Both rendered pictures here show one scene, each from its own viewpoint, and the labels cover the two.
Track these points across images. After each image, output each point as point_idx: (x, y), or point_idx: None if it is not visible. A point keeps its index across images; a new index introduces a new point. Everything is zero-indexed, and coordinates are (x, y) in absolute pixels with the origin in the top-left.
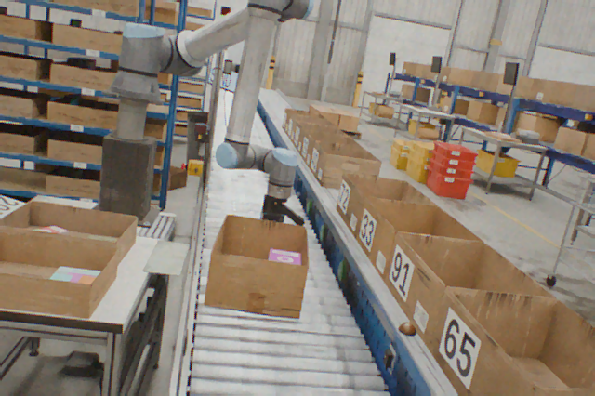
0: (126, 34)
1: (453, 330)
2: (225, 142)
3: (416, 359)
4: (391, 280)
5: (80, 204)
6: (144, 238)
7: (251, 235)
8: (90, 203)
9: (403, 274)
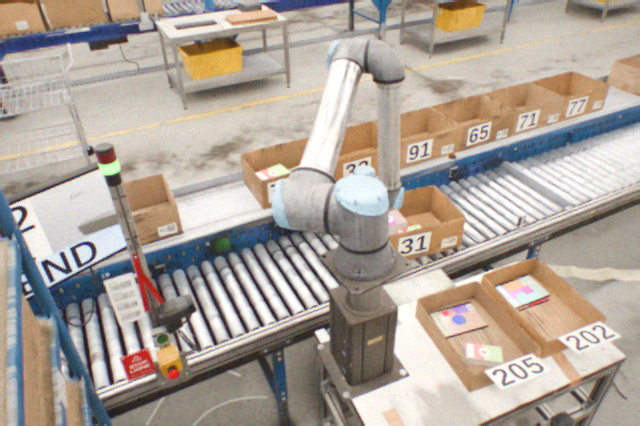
0: (387, 205)
1: (474, 132)
2: (402, 189)
3: (473, 153)
4: (410, 161)
5: (371, 410)
6: (400, 316)
7: None
8: (358, 406)
9: (423, 149)
